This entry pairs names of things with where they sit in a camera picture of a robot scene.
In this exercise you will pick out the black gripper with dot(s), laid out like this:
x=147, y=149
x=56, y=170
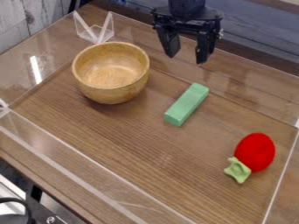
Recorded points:
x=203, y=22

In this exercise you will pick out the green rectangular block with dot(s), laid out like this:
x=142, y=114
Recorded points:
x=179, y=112

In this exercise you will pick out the clear acrylic corner bracket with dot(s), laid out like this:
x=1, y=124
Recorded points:
x=95, y=34

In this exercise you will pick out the red plush ball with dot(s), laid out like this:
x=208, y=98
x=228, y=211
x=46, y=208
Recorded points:
x=255, y=151

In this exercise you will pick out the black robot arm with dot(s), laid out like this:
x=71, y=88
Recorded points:
x=184, y=7

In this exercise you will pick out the brown wooden bowl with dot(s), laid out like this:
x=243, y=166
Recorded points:
x=111, y=72

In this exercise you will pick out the light green plastic toy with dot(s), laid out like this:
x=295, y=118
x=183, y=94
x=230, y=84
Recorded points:
x=238, y=170

